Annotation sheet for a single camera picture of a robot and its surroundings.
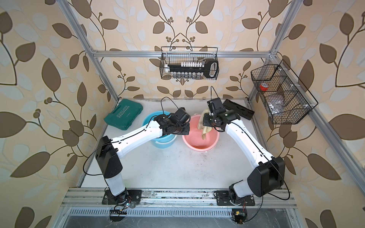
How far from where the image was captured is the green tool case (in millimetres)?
1036

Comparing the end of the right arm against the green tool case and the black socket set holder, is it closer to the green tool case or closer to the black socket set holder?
the black socket set holder

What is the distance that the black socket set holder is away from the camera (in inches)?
32.4

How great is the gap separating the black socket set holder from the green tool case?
449 mm
